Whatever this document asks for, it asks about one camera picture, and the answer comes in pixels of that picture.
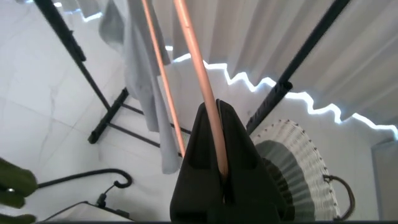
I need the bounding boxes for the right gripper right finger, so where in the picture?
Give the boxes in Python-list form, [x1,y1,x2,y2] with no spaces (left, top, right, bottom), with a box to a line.
[217,99,287,222]

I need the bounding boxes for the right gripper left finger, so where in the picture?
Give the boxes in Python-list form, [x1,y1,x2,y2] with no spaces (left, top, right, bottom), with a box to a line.
[170,102,224,222]

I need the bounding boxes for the pink clothes hanger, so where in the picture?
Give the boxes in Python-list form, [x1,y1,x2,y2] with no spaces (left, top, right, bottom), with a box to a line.
[141,0,229,182]

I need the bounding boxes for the pale grey shorts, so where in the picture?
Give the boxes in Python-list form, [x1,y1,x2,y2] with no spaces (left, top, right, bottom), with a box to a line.
[98,0,183,175]

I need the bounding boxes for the green garment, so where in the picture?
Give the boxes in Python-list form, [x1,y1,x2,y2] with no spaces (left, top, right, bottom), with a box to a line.
[0,156,39,223]

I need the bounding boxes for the white laundry basket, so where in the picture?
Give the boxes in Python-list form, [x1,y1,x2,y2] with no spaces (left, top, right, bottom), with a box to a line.
[250,118,356,222]

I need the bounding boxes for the black clothes rack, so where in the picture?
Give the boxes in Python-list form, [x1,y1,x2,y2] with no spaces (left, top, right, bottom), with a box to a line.
[32,0,352,158]

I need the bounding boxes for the black cable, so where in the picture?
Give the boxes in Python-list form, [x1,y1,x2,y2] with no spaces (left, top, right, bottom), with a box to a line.
[36,168,134,209]

